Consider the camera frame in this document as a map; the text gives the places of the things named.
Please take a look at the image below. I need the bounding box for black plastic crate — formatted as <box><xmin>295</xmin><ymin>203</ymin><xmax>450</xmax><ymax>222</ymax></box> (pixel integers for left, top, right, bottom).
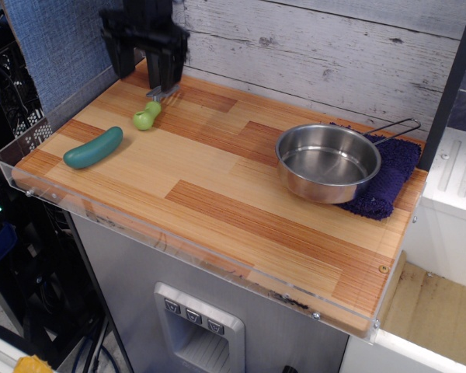
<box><xmin>0</xmin><ymin>41</ymin><xmax>44</xmax><ymax>147</ymax></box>

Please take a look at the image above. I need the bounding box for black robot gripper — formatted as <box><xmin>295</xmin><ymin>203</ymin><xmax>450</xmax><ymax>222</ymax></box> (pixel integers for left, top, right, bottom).
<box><xmin>99</xmin><ymin>1</ymin><xmax>190</xmax><ymax>90</ymax></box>

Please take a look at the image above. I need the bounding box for grey ice dispenser panel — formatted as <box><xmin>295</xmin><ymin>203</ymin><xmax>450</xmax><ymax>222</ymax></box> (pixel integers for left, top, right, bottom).
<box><xmin>154</xmin><ymin>282</ymin><xmax>245</xmax><ymax>372</ymax></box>

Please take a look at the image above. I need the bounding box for silver toy fridge cabinet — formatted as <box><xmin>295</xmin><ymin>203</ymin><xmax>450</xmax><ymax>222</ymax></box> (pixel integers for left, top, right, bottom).
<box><xmin>71</xmin><ymin>215</ymin><xmax>348</xmax><ymax>372</ymax></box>

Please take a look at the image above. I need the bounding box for white toy sink unit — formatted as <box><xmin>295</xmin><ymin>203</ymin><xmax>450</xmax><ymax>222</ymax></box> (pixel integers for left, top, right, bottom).
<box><xmin>341</xmin><ymin>128</ymin><xmax>466</xmax><ymax>372</ymax></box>

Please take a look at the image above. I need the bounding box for clear acrylic table guard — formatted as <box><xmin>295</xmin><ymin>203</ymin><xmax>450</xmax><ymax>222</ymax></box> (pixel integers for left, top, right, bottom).
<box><xmin>0</xmin><ymin>62</ymin><xmax>426</xmax><ymax>338</ymax></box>

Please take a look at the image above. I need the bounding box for green handled grey toy spatula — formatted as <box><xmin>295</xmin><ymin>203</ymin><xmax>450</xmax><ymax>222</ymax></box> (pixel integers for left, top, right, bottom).
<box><xmin>133</xmin><ymin>84</ymin><xmax>179</xmax><ymax>131</ymax></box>

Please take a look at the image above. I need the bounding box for purple folded cloth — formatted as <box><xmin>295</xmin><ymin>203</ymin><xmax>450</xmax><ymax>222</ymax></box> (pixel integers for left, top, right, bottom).
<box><xmin>337</xmin><ymin>138</ymin><xmax>422</xmax><ymax>221</ymax></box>

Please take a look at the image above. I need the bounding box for green toy cucumber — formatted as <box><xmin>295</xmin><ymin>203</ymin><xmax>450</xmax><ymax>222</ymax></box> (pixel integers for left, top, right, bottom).
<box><xmin>63</xmin><ymin>127</ymin><xmax>123</xmax><ymax>169</ymax></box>

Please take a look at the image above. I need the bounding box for blue fabric partition panel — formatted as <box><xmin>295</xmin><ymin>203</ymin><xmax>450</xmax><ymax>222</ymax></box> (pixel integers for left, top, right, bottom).
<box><xmin>1</xmin><ymin>0</ymin><xmax>123</xmax><ymax>113</ymax></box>

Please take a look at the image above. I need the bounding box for small steel saucepan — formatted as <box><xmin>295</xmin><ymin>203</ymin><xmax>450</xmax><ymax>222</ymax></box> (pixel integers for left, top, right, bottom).
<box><xmin>274</xmin><ymin>118</ymin><xmax>422</xmax><ymax>205</ymax></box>

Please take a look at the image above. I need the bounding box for dark vertical post right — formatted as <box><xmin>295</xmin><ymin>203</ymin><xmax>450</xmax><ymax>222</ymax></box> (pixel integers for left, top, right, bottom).
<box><xmin>417</xmin><ymin>25</ymin><xmax>466</xmax><ymax>171</ymax></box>

